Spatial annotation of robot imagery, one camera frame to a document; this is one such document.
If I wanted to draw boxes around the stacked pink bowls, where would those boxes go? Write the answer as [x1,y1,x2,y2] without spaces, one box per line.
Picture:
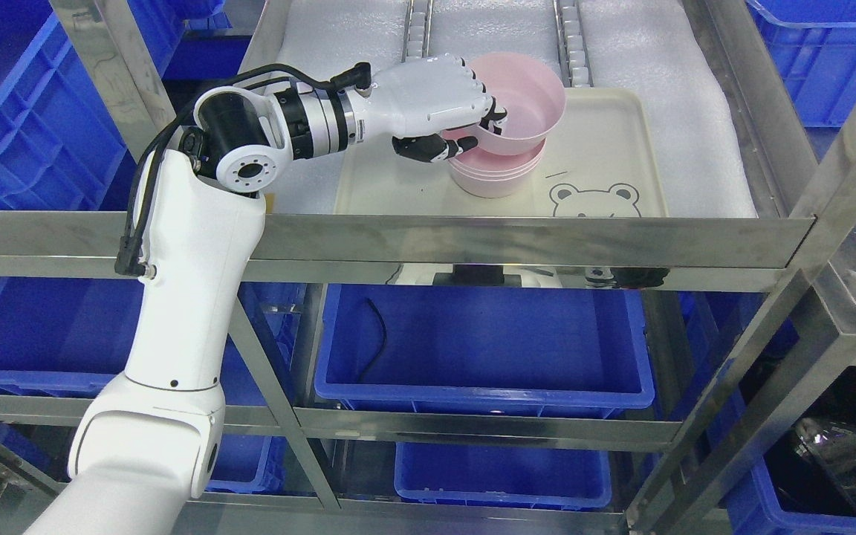
[448,141,546,198]

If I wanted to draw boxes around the blue bin bottom centre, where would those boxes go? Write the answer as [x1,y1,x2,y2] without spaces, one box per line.
[394,442,612,511]

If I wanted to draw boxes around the blue bin left lower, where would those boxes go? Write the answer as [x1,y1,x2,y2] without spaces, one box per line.
[0,277,143,398]

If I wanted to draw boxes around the pink plastic bowl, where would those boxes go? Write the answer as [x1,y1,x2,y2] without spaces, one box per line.
[442,52,566,156]

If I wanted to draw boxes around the blue bin under shelf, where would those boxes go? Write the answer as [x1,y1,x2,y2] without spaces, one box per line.
[314,285,655,419]

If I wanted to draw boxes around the blue crate upper left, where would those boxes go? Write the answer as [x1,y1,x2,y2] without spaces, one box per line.
[0,0,228,212]

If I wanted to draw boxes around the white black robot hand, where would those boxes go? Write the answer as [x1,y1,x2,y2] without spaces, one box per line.
[348,54,508,163]

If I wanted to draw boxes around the stainless steel shelf rack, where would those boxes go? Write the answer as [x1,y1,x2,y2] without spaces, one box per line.
[0,0,856,535]

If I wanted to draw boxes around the cream bear tray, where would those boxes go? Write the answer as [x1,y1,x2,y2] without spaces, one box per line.
[335,88,668,218]

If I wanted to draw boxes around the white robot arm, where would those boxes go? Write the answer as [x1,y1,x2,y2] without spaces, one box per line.
[27,62,372,534]

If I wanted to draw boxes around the black cable in bin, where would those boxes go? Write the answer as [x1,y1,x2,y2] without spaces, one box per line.
[354,297,389,386]

